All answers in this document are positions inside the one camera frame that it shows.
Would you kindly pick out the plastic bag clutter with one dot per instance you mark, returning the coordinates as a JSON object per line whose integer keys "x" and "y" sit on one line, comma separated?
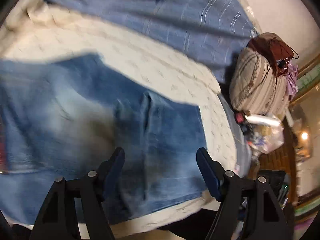
{"x": 266, "y": 139}

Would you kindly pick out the blue denim jeans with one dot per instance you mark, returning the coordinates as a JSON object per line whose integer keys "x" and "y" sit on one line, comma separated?
{"x": 63, "y": 119}

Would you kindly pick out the purple cloth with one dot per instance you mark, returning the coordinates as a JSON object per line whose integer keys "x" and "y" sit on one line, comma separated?
{"x": 291, "y": 77}

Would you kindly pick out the beige striped pillow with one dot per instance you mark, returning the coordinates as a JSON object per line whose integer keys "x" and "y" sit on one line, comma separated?
{"x": 254, "y": 89}

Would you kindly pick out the white tube bottle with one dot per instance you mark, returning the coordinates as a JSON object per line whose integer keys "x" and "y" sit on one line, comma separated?
{"x": 262, "y": 120}

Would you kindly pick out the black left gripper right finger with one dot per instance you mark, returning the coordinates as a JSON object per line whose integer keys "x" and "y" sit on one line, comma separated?
{"x": 252, "y": 201}

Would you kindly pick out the cream leaf-print bedsheet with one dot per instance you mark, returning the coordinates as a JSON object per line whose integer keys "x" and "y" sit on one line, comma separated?
{"x": 36, "y": 32}

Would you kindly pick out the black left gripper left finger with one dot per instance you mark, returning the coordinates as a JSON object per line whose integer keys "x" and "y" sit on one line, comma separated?
{"x": 57, "y": 216}

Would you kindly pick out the blue plaid duvet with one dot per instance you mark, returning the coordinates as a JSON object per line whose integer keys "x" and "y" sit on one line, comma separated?
{"x": 212, "y": 32}

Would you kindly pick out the brown bag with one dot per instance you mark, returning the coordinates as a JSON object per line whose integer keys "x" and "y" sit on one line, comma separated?
{"x": 275, "y": 50}

